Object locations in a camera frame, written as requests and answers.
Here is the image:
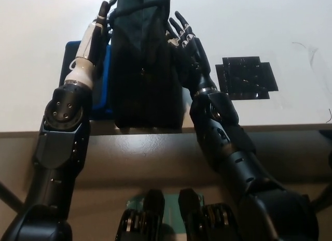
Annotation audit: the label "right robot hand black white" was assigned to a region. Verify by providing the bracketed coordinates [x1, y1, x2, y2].
[165, 10, 218, 93]

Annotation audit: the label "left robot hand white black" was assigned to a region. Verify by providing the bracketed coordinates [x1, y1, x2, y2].
[76, 0, 118, 63]

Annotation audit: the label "black blue-trimmed Strebito notebook case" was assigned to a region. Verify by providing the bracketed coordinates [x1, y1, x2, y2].
[59, 40, 114, 122]

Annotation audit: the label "dark green-black lunch bag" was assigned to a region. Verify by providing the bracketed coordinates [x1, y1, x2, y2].
[108, 0, 184, 130]

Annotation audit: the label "dark diagonal table leg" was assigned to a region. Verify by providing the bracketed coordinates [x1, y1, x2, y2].
[0, 180, 25, 215]

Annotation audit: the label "black tape cross mark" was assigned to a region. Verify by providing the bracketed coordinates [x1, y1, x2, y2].
[214, 55, 280, 101]

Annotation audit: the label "robot legs and feet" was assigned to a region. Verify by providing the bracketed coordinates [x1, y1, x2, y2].
[116, 188, 238, 241]

